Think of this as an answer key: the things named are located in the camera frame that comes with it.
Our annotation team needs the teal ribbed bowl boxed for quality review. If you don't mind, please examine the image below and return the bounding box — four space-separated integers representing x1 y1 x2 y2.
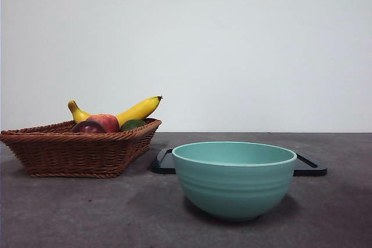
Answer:
171 141 298 222

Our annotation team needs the dark purple plum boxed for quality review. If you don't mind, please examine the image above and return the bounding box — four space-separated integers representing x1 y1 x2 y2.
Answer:
71 120 107 134

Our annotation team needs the yellow banana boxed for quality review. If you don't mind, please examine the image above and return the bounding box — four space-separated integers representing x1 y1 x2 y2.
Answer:
67 95 163 128

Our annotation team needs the green avocado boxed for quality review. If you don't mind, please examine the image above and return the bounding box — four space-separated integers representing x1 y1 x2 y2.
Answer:
119 118 147 132

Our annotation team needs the dark rectangular tray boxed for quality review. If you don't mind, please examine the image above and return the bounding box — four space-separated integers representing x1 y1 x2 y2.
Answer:
151 148 328 177

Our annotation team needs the red orange peach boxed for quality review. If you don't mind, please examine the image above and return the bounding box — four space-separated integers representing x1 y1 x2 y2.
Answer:
86 113 120 133

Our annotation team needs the brown wicker basket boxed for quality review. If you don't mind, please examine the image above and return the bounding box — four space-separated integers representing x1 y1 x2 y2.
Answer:
0 118 162 178

